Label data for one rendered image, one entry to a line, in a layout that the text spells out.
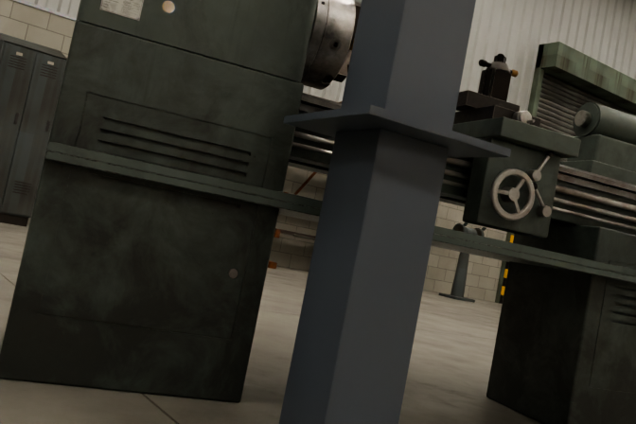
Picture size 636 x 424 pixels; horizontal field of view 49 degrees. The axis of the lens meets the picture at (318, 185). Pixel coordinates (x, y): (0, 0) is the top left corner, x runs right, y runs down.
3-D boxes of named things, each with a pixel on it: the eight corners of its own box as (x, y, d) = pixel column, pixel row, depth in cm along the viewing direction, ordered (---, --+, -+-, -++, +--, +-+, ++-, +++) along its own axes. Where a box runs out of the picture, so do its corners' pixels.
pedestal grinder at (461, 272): (454, 299, 1030) (468, 222, 1038) (436, 294, 1061) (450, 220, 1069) (476, 303, 1055) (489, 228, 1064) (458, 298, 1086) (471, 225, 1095)
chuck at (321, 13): (309, 60, 199) (323, -40, 207) (272, 92, 228) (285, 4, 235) (321, 62, 201) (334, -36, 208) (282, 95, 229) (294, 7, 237)
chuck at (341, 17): (321, 62, 201) (334, -36, 208) (282, 95, 229) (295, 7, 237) (349, 71, 204) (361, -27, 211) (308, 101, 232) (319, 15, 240)
